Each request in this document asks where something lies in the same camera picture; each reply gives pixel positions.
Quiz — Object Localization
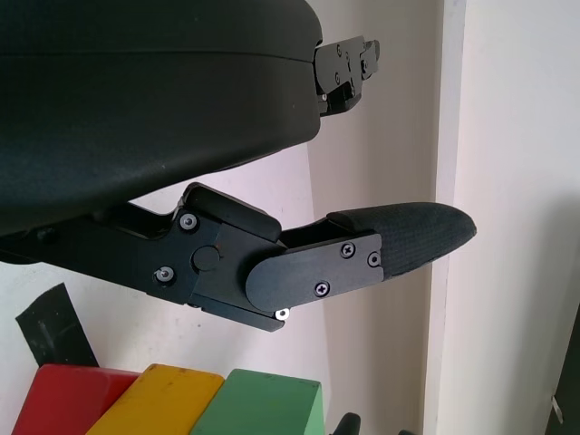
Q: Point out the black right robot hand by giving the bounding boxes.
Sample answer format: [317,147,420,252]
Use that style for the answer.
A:
[332,411,363,435]

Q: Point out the green wooden block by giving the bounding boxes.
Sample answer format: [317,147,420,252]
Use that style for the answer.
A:
[189,368,325,435]

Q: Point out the yellow wooden block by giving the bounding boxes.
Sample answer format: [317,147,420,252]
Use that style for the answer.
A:
[84,363,226,435]

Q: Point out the black tape strip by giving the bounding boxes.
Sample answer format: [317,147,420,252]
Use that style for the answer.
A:
[15,283,100,368]

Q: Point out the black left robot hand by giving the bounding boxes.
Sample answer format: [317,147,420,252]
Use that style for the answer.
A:
[0,0,478,335]

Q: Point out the red wooden block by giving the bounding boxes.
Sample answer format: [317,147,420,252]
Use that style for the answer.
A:
[11,363,140,435]

